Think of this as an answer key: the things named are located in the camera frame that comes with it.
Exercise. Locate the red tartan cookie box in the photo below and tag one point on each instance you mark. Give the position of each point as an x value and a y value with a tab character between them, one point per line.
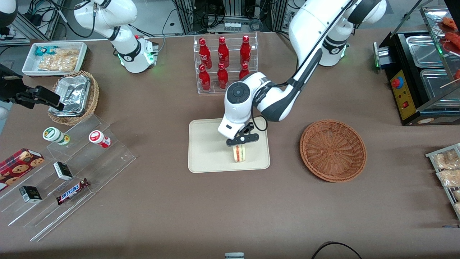
19	165

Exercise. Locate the cream rectangular tray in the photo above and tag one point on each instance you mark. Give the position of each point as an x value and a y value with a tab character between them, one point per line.
208	151

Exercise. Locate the small grey box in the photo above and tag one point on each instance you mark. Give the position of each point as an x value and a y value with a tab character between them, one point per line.
234	256

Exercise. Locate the aluminium frame structure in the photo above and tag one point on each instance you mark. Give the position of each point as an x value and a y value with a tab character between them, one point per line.
183	18

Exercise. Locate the white plastic bin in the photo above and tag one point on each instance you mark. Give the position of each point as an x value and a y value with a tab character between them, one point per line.
28	66

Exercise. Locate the tray of packaged pastries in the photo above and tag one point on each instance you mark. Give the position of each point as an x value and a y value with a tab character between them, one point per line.
431	154

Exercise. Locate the red sausage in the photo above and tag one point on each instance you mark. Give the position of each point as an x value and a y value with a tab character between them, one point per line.
450	23
453	41

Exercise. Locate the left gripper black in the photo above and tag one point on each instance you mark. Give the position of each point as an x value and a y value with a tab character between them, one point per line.
246	130

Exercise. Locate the triangular sandwich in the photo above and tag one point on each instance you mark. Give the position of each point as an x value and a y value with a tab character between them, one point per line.
239	154

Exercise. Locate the steel warmer pan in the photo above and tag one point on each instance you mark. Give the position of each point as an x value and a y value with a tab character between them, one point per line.
424	50
436	84

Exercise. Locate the oval tan wicker basket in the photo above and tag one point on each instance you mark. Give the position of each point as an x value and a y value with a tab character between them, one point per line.
94	97

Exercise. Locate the round brown wicker basket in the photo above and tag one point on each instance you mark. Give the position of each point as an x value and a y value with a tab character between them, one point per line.
332	151

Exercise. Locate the teal snack packet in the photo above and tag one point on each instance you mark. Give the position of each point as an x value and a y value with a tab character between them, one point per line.
43	50

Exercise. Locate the red cola bottle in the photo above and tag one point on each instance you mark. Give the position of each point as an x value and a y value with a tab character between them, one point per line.
205	54
223	53
222	77
244	71
245	51
205	80

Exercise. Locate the bagged fried snack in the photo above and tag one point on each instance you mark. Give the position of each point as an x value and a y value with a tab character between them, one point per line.
449	178
456	195
457	208
445	160

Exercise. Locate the small black carton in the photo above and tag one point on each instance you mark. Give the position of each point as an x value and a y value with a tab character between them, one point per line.
63	171
30	194

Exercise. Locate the white power strip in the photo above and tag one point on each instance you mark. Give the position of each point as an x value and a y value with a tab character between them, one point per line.
232	26

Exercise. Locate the clear bag of chips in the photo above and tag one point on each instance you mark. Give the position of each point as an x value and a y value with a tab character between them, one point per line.
68	53
57	64

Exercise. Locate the black food warmer cabinet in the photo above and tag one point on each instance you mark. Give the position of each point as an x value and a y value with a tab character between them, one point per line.
402	100

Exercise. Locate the clear acrylic bottle rack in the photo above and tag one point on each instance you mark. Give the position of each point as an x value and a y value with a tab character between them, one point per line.
212	90

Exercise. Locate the Snickers chocolate bar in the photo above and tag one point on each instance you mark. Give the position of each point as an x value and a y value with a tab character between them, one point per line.
72	191

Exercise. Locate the clear acrylic stepped shelf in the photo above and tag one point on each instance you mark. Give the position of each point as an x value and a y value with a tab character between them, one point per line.
93	169

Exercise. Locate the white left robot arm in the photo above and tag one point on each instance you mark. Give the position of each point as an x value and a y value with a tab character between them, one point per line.
309	28

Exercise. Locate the red lid white cup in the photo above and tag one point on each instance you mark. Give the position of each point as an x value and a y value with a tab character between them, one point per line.
97	137

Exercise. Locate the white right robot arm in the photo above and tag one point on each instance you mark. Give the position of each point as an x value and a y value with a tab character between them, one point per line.
125	46

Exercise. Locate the silver foil container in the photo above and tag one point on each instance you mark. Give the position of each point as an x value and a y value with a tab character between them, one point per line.
73	93

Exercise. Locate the green lid white cup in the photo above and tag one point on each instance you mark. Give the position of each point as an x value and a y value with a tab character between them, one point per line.
54	135

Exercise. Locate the grey aluminium profile rail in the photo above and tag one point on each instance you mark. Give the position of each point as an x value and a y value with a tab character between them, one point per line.
14	41

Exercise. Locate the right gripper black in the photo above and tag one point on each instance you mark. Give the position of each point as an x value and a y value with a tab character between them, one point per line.
11	89

